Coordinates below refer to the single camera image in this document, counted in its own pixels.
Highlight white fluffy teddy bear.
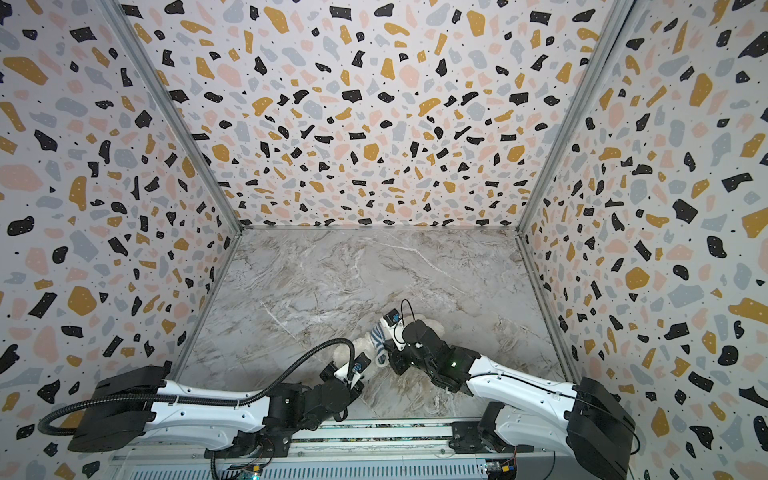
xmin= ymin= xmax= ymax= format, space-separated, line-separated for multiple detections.
xmin=320 ymin=309 xmax=453 ymax=382

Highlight blue white striped knit sweater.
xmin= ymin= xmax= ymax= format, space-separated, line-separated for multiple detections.
xmin=369 ymin=318 xmax=396 ymax=368

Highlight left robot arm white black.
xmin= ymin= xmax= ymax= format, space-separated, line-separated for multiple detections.
xmin=68 ymin=355 xmax=369 ymax=458

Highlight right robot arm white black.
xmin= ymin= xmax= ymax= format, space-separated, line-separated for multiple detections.
xmin=380 ymin=310 xmax=640 ymax=479

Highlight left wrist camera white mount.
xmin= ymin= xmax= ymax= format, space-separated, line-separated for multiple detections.
xmin=348 ymin=352 xmax=371 ymax=387

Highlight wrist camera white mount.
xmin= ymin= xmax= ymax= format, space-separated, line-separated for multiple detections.
xmin=348 ymin=352 xmax=371 ymax=387
xmin=381 ymin=309 xmax=406 ymax=351

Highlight black corrugated cable conduit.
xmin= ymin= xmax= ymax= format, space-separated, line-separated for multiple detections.
xmin=37 ymin=338 xmax=358 ymax=438

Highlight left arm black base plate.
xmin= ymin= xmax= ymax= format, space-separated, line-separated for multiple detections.
xmin=204 ymin=427 xmax=296 ymax=459

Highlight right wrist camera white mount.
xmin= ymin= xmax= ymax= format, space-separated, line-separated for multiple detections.
xmin=381 ymin=309 xmax=406 ymax=351

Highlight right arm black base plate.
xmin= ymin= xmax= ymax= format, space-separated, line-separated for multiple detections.
xmin=448 ymin=402 xmax=535 ymax=454

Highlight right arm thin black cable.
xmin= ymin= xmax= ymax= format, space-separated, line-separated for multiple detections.
xmin=398 ymin=298 xmax=642 ymax=457

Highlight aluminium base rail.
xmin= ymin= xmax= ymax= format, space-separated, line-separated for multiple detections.
xmin=109 ymin=418 xmax=507 ymax=470

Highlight grey vented cable duct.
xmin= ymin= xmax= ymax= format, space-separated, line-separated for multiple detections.
xmin=126 ymin=460 xmax=488 ymax=479

